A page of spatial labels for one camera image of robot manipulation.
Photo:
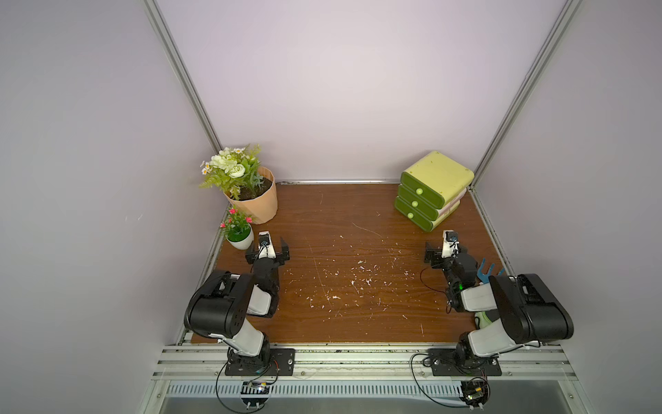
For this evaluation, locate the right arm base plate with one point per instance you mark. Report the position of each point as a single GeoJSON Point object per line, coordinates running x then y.
{"type": "Point", "coordinates": [451, 362]}

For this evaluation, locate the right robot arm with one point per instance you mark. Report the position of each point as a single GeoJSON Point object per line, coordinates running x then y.
{"type": "Point", "coordinates": [528, 312]}

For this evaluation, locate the white flowers green plant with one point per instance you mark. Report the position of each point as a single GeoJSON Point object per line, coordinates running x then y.
{"type": "Point", "coordinates": [235, 172]}

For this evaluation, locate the right electronics board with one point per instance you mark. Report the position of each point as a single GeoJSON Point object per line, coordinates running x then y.
{"type": "Point", "coordinates": [475, 392]}

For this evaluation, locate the pink flowers small plant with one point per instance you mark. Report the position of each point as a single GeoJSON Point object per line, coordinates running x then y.
{"type": "Point", "coordinates": [237, 225]}

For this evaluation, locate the green pink drawer cabinet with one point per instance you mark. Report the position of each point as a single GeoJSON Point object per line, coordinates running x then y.
{"type": "Point", "coordinates": [446, 176]}

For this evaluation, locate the left electronics board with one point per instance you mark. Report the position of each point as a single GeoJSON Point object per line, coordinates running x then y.
{"type": "Point", "coordinates": [255, 394]}

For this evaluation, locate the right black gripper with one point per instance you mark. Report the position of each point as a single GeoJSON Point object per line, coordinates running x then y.
{"type": "Point", "coordinates": [445, 259]}

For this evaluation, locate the blue garden rake tool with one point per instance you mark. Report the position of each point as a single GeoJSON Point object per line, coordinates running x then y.
{"type": "Point", "coordinates": [484, 271]}

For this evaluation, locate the aluminium front rail frame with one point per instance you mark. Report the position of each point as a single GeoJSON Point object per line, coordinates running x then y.
{"type": "Point", "coordinates": [363, 370]}

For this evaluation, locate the green drawer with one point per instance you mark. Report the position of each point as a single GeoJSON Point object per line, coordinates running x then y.
{"type": "Point", "coordinates": [422, 190]}
{"type": "Point", "coordinates": [413, 215]}
{"type": "Point", "coordinates": [417, 203]}

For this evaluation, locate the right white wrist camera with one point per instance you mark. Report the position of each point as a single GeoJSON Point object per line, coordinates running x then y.
{"type": "Point", "coordinates": [449, 242]}

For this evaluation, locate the small white flower pot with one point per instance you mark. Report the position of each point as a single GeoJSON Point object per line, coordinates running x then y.
{"type": "Point", "coordinates": [241, 239]}

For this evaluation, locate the electronics board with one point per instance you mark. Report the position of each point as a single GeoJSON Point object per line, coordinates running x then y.
{"type": "Point", "coordinates": [255, 394]}
{"type": "Point", "coordinates": [475, 392]}

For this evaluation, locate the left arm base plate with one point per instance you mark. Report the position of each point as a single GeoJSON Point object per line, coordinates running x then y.
{"type": "Point", "coordinates": [273, 362]}

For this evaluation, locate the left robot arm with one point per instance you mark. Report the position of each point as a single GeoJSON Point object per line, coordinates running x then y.
{"type": "Point", "coordinates": [220, 308]}

